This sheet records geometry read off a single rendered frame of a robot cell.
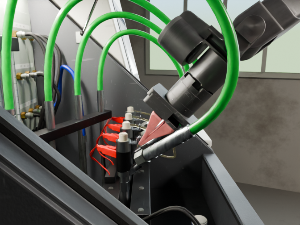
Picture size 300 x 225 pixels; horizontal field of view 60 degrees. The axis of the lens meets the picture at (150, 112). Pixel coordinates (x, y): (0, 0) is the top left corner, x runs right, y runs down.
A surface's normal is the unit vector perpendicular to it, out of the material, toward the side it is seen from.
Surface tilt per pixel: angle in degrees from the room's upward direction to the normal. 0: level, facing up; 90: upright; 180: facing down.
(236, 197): 0
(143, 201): 0
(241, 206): 0
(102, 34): 90
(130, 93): 90
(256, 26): 73
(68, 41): 90
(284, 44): 90
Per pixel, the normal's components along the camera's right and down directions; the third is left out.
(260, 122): -0.37, 0.21
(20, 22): 1.00, 0.00
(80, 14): 0.02, 0.22
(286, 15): -0.10, -0.04
